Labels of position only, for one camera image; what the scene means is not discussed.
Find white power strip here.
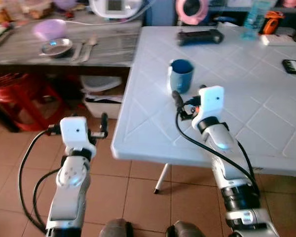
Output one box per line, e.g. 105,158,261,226
260,33,296,47

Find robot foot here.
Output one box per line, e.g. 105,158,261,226
166,220,206,237
98,218,134,237

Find metal spoon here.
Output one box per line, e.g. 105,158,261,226
71,40,85,63

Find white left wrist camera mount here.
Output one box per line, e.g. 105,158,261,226
60,117,97,158

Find orange and black tool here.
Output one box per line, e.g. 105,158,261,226
262,10,286,36

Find white appliance with display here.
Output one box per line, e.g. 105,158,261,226
89,0,145,20

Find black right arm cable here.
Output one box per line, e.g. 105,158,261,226
175,111,261,196

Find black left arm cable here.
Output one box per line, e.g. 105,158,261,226
18,128,54,234

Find blue mug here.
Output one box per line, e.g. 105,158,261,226
168,59,195,95

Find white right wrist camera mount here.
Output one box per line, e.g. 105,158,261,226
191,86,225,130

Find metal plate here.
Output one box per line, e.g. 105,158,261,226
40,38,74,59

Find purple plastic bowl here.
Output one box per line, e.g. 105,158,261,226
32,19,68,43

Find white plastic table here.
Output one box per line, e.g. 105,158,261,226
111,26,296,178

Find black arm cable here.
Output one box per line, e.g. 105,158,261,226
175,111,261,196
18,128,54,234

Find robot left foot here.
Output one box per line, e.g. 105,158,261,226
98,218,134,237

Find red plastic stool stack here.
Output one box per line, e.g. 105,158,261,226
0,73,66,132

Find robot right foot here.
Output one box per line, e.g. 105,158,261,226
166,220,206,237

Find grey wooden side table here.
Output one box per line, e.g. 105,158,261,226
0,20,143,68

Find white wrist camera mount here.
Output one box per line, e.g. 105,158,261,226
191,86,225,130
60,117,97,158

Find pink round appliance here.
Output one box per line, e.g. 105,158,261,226
175,0,210,26

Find metal fork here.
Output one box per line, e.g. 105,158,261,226
81,37,99,63

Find clear blue plastic bottle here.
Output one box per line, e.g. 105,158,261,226
241,1,265,40

